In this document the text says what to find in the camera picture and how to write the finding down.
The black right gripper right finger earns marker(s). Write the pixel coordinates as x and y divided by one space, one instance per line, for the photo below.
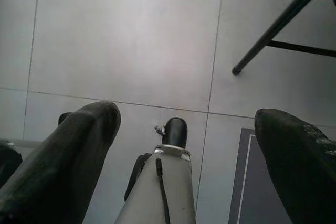
302 171

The dark grey floor mat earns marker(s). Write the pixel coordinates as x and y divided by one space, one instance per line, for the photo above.
252 195

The black metal chair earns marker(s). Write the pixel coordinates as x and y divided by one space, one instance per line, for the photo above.
292 11

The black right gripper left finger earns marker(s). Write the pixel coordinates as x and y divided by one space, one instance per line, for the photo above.
57 171

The silver robot right leg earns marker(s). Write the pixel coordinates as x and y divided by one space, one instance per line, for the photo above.
168 182

